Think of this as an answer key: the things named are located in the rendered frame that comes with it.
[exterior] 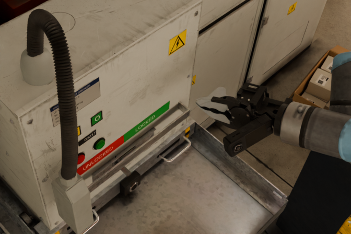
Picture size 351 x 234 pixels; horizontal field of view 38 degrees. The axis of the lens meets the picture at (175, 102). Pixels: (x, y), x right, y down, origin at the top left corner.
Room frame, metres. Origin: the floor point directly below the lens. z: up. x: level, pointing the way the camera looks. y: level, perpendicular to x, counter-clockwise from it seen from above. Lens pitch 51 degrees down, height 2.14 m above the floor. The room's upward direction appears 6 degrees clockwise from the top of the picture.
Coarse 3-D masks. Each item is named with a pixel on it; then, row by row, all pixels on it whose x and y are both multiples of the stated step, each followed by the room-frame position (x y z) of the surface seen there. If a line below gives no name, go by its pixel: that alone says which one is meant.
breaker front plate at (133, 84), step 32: (160, 32) 0.81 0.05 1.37; (192, 32) 0.89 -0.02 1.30; (128, 64) 0.74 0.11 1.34; (160, 64) 0.82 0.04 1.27; (192, 64) 0.91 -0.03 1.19; (128, 96) 0.74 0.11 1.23; (160, 96) 0.82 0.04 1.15; (32, 128) 0.56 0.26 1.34; (96, 128) 0.67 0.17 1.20; (128, 128) 0.74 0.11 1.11; (160, 128) 0.83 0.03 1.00; (32, 160) 0.54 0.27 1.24; (96, 192) 0.65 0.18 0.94
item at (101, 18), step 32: (64, 0) 0.87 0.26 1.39; (96, 0) 0.88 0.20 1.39; (128, 0) 0.89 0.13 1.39; (160, 0) 0.90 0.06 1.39; (192, 0) 0.91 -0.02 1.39; (0, 32) 0.75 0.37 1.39; (64, 32) 0.77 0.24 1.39; (96, 32) 0.77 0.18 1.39; (128, 32) 0.78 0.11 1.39; (0, 64) 0.66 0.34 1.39; (96, 64) 0.68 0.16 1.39; (0, 96) 0.58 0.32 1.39; (32, 96) 0.59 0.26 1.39; (0, 128) 0.61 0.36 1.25; (0, 160) 0.65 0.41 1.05; (32, 192) 0.56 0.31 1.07
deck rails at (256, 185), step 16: (192, 144) 0.89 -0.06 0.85; (208, 144) 0.89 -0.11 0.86; (224, 160) 0.85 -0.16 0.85; (240, 160) 0.81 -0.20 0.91; (240, 176) 0.80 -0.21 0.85; (256, 176) 0.77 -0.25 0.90; (0, 192) 0.67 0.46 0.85; (256, 192) 0.75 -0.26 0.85; (272, 192) 0.73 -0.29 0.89; (16, 208) 0.63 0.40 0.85; (272, 208) 0.70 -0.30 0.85; (16, 224) 0.58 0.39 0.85
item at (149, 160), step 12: (192, 120) 0.93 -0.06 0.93; (180, 132) 0.88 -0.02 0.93; (192, 132) 0.92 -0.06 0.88; (168, 144) 0.84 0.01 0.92; (156, 156) 0.80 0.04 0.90; (132, 168) 0.74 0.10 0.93; (144, 168) 0.77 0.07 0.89; (120, 180) 0.70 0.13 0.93; (108, 192) 0.67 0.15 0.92; (96, 204) 0.63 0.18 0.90; (36, 228) 0.54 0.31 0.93; (48, 228) 0.55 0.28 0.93; (60, 228) 0.55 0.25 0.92
